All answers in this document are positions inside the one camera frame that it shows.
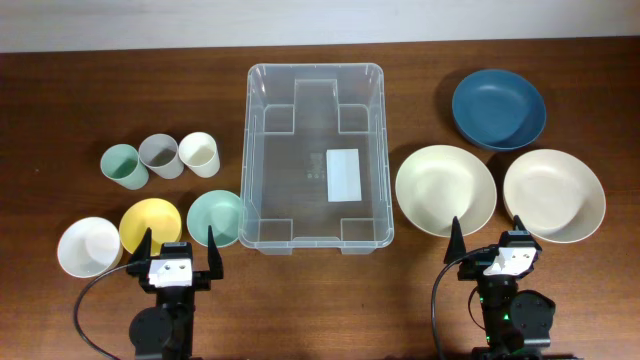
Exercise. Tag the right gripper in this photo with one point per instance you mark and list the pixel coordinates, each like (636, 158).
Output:
(474, 266)

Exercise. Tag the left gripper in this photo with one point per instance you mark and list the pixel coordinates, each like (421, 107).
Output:
(202, 280)

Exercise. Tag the yellow small bowl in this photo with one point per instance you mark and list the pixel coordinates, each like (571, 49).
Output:
(156, 214)

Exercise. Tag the mint green small bowl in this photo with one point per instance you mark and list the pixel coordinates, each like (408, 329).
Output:
(218, 210)

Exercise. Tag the white small bowl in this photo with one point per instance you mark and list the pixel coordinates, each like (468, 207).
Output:
(89, 247)

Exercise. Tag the green cup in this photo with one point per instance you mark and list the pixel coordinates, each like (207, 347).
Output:
(121, 163)

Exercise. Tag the dark blue bowl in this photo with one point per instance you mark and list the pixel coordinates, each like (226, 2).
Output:
(498, 110)

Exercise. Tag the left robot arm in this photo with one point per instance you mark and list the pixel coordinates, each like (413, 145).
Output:
(165, 330)

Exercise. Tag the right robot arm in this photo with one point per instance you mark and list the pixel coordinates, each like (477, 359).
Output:
(516, 322)

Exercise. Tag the clear plastic storage container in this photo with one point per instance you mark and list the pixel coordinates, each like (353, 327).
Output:
(295, 113)

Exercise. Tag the grey cup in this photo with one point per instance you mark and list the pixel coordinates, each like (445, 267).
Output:
(159, 152)

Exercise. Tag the cream cup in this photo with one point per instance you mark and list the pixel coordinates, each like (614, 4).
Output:
(199, 152)

